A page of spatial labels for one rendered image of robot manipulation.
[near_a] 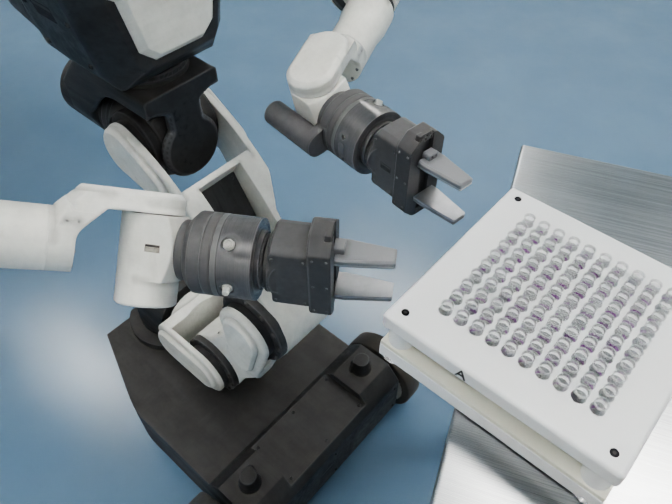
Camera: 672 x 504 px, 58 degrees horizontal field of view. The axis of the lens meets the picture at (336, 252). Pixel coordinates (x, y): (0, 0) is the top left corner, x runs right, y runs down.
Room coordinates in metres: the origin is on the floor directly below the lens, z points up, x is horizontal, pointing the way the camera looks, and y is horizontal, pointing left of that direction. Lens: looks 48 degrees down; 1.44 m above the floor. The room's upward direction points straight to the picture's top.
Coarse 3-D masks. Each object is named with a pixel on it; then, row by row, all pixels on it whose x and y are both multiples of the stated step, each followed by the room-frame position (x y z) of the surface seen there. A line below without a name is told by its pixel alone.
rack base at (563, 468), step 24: (384, 336) 0.35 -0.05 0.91; (408, 360) 0.32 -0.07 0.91; (432, 360) 0.32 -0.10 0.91; (432, 384) 0.30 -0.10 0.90; (456, 384) 0.30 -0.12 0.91; (456, 408) 0.28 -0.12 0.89; (480, 408) 0.27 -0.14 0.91; (504, 432) 0.25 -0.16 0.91; (528, 432) 0.25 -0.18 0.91; (528, 456) 0.23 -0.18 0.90; (552, 456) 0.22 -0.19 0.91; (576, 480) 0.20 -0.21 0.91
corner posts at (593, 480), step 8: (392, 336) 0.34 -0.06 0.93; (392, 344) 0.34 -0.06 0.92; (400, 344) 0.34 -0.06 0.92; (408, 344) 0.34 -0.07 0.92; (584, 472) 0.21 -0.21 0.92; (592, 472) 0.20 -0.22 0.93; (584, 480) 0.20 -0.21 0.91; (592, 480) 0.20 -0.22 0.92; (600, 480) 0.20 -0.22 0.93; (600, 488) 0.19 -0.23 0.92
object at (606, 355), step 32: (512, 256) 0.42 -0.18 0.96; (544, 256) 0.41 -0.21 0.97; (576, 256) 0.41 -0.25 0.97; (480, 288) 0.37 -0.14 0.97; (512, 288) 0.37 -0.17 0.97; (544, 288) 0.38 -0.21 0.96; (576, 288) 0.37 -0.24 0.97; (608, 288) 0.38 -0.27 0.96; (512, 320) 0.34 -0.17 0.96; (576, 320) 0.33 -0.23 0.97; (608, 320) 0.34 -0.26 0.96; (576, 352) 0.30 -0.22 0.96; (608, 352) 0.30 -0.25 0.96
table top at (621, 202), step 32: (544, 160) 0.66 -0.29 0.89; (576, 160) 0.66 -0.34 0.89; (544, 192) 0.60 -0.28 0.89; (576, 192) 0.60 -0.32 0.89; (608, 192) 0.60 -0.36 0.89; (640, 192) 0.60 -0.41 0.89; (608, 224) 0.54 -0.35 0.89; (640, 224) 0.54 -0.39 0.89; (448, 448) 0.24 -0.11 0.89; (480, 448) 0.24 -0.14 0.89; (448, 480) 0.21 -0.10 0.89; (480, 480) 0.21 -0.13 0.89; (512, 480) 0.21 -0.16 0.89; (544, 480) 0.21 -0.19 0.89; (640, 480) 0.21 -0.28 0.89
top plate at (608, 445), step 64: (512, 192) 0.52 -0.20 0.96; (448, 256) 0.42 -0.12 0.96; (640, 256) 0.42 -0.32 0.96; (384, 320) 0.34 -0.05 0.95; (448, 320) 0.34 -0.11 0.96; (640, 320) 0.34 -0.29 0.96; (512, 384) 0.27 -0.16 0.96; (576, 384) 0.27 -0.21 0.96; (640, 384) 0.27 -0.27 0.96; (576, 448) 0.21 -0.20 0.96; (640, 448) 0.21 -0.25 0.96
